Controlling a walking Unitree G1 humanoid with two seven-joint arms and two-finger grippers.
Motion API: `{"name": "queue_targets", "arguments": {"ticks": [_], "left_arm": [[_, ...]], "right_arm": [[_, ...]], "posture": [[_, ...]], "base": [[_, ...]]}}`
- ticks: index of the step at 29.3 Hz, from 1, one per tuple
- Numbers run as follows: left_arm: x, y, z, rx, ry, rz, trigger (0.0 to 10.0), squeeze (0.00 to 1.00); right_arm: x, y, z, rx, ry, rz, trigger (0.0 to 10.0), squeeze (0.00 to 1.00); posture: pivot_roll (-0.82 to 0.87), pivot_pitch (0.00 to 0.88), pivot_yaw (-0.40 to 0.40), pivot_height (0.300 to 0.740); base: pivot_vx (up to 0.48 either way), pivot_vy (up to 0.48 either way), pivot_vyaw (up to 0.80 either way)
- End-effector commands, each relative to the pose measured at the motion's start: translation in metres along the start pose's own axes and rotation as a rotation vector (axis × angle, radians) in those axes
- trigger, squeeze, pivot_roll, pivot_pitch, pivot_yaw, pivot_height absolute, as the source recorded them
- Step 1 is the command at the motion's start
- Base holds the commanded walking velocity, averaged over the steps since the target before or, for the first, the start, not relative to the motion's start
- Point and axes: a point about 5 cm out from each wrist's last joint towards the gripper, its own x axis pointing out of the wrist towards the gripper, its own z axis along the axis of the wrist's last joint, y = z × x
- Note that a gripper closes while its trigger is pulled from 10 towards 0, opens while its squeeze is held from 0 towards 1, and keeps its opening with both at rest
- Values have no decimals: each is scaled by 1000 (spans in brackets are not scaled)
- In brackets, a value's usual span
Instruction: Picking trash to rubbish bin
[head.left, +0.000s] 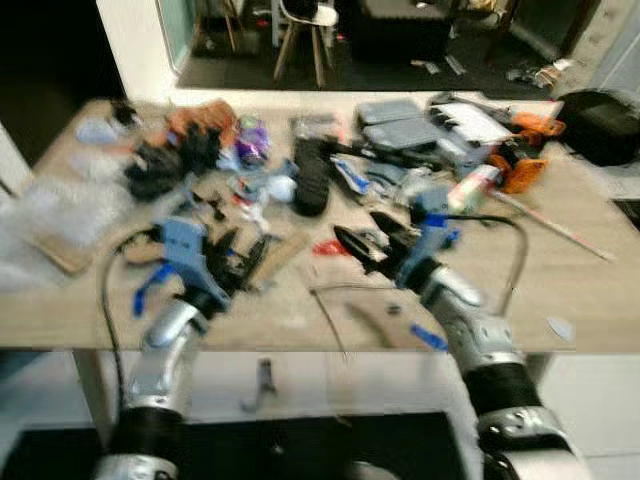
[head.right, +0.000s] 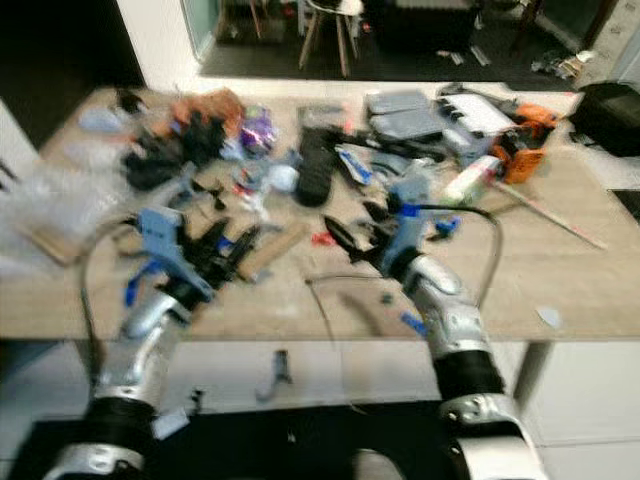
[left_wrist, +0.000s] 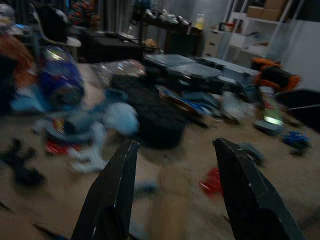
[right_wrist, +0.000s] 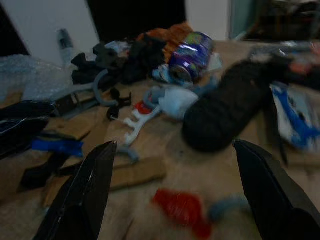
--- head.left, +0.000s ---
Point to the small red scrap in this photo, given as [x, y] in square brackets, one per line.
[328, 247]

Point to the blue tape strip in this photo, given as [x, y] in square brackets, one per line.
[430, 338]

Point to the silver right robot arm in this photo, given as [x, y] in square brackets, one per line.
[480, 335]

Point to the white round cap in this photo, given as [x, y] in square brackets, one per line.
[282, 187]

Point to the grey plastic case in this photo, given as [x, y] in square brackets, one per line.
[405, 133]
[388, 110]

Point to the white table leg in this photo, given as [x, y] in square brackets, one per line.
[538, 366]
[92, 390]

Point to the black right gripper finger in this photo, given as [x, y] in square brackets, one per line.
[392, 228]
[365, 252]

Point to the brown wood piece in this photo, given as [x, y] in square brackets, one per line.
[285, 255]

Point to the black glove pile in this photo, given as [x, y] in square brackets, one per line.
[165, 165]

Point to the small grey disc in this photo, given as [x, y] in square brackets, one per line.
[561, 329]

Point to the orange power tool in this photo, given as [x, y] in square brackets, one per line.
[525, 165]

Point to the thin wooden stick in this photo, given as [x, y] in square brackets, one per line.
[555, 227]

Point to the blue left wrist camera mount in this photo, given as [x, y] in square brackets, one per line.
[182, 245]

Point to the orange glove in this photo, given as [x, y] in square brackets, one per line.
[205, 118]

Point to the grey metal hook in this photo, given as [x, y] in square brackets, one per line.
[262, 385]

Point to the green and white bottle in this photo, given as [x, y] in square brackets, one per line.
[473, 188]

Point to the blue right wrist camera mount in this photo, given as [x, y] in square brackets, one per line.
[432, 225]

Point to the white chair with wooden legs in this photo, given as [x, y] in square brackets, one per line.
[300, 12]

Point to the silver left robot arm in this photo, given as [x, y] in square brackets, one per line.
[165, 345]

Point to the pale blue cloth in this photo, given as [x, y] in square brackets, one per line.
[97, 130]

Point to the brown cardboard piece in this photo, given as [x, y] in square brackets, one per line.
[62, 255]

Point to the black ribbed belt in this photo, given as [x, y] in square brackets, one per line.
[312, 175]

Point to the black floor mat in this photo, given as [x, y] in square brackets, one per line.
[300, 450]

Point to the black cabinet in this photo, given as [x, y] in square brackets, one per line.
[395, 28]

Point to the clear bubble wrap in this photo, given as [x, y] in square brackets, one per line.
[50, 215]

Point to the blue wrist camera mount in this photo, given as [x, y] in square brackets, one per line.
[182, 245]
[432, 225]

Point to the purple wrapper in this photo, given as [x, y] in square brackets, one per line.
[252, 140]

